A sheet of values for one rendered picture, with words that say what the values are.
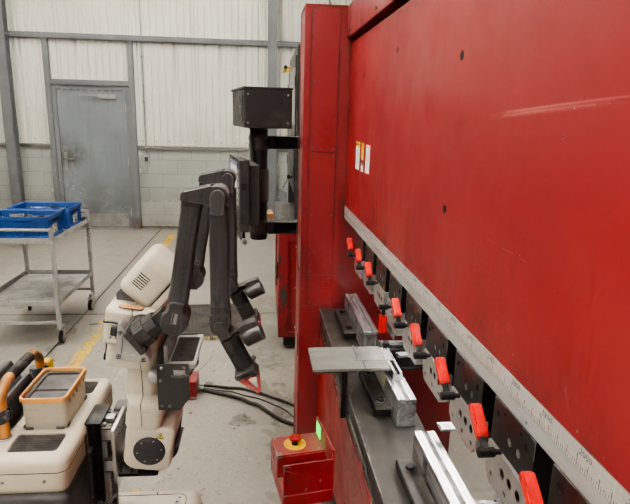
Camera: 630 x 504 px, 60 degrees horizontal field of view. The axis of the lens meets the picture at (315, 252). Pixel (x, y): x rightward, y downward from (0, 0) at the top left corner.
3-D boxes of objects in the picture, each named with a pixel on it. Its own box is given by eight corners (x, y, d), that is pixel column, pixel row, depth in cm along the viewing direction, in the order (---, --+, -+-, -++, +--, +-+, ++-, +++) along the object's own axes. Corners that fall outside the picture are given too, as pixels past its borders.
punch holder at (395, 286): (386, 320, 180) (388, 271, 176) (411, 319, 181) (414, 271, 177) (397, 338, 166) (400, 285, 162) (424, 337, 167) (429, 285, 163)
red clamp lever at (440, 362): (433, 355, 120) (442, 398, 114) (451, 355, 120) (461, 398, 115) (431, 358, 121) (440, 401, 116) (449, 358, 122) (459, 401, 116)
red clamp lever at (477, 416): (468, 401, 101) (480, 456, 95) (489, 401, 101) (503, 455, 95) (464, 405, 102) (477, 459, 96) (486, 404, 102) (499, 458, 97)
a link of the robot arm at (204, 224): (200, 162, 198) (197, 165, 189) (238, 169, 200) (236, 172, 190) (183, 280, 208) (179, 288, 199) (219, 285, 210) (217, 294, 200)
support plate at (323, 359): (307, 350, 201) (307, 347, 200) (378, 348, 203) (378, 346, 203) (312, 372, 183) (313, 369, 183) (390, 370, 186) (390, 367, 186)
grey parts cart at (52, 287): (26, 307, 518) (15, 207, 495) (98, 306, 524) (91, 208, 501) (-22, 346, 431) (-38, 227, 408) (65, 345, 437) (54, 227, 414)
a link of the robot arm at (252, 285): (224, 275, 209) (222, 281, 200) (251, 261, 208) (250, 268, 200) (238, 301, 212) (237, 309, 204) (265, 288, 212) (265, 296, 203)
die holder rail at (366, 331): (344, 311, 275) (344, 293, 272) (355, 311, 275) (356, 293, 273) (363, 353, 226) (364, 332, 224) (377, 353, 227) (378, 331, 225)
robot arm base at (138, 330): (131, 318, 167) (121, 334, 155) (152, 303, 166) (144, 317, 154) (149, 339, 169) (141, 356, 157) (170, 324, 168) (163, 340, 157)
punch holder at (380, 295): (373, 300, 200) (375, 256, 196) (396, 300, 201) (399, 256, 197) (382, 314, 185) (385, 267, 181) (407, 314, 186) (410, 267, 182)
